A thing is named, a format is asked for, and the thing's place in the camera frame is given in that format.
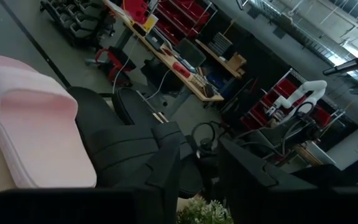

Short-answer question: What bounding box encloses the pink slide sandal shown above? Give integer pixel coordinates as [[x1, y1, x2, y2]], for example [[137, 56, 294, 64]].
[[0, 55, 98, 189]]

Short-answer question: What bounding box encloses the metal rack with red bins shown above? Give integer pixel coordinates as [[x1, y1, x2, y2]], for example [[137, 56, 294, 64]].
[[240, 68, 346, 131]]

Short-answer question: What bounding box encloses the cardboard box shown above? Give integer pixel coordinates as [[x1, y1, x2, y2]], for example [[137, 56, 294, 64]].
[[227, 52, 247, 72]]

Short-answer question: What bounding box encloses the green potted artificial plant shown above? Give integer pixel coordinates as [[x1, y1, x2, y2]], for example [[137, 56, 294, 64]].
[[175, 197, 234, 224]]

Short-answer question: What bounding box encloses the red tray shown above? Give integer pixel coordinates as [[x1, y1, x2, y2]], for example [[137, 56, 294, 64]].
[[172, 61, 193, 78]]

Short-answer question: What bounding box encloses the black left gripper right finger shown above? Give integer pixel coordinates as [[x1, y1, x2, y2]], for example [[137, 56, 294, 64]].
[[218, 138, 358, 224]]

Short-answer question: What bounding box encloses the black overhead frame bar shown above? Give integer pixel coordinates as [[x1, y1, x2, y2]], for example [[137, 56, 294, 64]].
[[323, 49, 358, 77]]

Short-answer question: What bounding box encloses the grey office chair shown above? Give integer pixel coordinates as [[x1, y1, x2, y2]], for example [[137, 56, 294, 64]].
[[175, 38, 207, 68]]

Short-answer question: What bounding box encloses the shelf with red bins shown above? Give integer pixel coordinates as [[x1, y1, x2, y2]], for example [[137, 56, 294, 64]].
[[154, 0, 219, 46]]

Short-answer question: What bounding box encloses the long wooden workbench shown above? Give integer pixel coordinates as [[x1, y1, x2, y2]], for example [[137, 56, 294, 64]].
[[103, 0, 225, 103]]

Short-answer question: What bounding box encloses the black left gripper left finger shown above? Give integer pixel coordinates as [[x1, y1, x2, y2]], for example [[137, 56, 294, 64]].
[[0, 138, 182, 224]]

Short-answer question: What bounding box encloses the red and black chair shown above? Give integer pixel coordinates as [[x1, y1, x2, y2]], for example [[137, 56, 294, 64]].
[[85, 45, 137, 88]]

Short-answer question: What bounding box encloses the yellow box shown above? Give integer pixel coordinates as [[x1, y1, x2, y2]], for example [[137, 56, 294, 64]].
[[141, 14, 160, 33]]

